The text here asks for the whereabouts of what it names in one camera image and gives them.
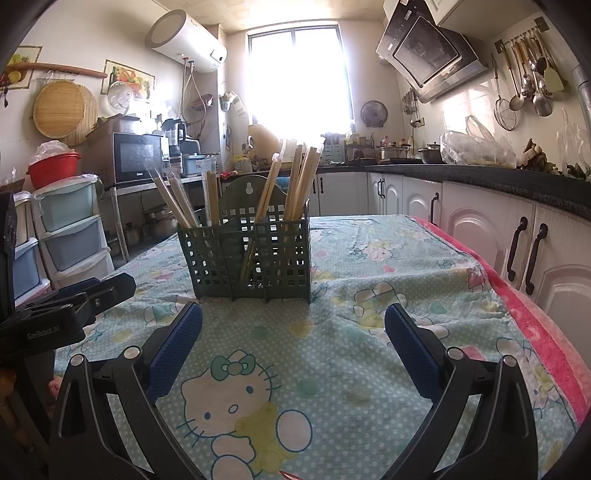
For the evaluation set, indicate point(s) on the fruit wall picture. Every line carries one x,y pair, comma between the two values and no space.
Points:
23,64
129,78

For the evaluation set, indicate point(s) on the grey pipe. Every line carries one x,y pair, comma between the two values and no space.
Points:
584,97

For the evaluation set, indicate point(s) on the clear plastic bag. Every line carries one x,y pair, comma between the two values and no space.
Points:
475,147

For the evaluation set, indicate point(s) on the round bamboo tray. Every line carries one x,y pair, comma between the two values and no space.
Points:
60,110

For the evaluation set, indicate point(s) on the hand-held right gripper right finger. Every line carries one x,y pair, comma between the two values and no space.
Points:
411,346

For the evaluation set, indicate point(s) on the white wall-mounted holder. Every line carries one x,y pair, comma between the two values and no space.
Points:
229,101

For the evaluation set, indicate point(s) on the stainless steel stock pot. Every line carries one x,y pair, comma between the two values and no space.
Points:
393,153

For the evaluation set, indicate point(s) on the blender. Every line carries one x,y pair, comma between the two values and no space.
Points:
174,136

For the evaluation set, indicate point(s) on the red plastic basin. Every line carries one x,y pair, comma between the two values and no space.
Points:
53,173

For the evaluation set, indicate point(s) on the pastel plastic drawer tower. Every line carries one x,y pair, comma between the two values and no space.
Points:
71,230

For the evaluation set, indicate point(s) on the pink and blue drawer tower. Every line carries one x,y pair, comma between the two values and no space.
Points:
30,267

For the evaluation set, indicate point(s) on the light blue plastic box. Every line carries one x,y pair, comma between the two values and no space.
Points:
198,164

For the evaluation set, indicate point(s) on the teal countertop organizer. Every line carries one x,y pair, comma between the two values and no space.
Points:
333,150

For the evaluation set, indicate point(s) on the cartoon cat printed tablecloth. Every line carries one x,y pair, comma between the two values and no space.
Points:
346,369

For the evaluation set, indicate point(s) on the white upper wall cabinet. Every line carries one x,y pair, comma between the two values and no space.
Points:
485,11

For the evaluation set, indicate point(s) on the black glass range hood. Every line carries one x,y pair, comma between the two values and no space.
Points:
429,50

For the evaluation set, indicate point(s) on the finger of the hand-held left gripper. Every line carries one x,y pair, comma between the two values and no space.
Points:
111,290
69,290

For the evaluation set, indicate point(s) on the small round wall fan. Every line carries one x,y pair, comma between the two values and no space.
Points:
373,113

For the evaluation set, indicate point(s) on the wooden rolling pin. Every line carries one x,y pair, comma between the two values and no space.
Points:
60,69

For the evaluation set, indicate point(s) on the row of hanging cooking utensils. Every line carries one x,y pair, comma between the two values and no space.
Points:
535,78

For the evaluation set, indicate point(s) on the wooden cutting board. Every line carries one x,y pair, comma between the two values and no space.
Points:
262,143

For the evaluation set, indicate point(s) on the white lower kitchen cabinets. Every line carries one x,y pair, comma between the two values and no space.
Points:
471,230

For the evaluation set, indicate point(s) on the small hanging kitchen tools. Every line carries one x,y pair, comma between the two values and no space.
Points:
410,108

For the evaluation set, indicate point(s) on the black kitchen countertop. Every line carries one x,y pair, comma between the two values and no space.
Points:
461,173

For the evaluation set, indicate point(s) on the pink blanket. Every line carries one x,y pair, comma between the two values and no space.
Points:
531,314

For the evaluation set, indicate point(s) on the hanging wall colander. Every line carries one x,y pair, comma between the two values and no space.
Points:
202,104

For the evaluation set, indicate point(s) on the cardboard box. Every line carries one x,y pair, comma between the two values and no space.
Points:
113,127

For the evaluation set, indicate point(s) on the metal shelf rack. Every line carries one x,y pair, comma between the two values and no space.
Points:
134,186

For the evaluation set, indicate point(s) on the stainless steel lidded pot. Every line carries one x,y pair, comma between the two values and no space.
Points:
430,154

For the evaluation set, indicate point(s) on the kitchen window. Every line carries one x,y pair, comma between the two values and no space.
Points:
300,78

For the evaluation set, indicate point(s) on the set of bamboo chopsticks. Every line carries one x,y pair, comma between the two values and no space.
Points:
295,184

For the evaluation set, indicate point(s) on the stack of stainless steel pots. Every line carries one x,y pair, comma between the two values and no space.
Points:
159,224

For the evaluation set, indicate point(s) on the pile of vegetables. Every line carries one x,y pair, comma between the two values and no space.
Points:
554,164

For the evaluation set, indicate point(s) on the green plastic utensil holder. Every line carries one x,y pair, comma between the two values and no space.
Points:
244,258

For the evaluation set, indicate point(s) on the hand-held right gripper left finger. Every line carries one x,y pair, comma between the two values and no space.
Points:
178,344

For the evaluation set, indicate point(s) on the black microwave oven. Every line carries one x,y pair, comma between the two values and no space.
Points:
136,159

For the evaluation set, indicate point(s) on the white cylindrical water heater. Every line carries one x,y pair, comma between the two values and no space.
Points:
189,39

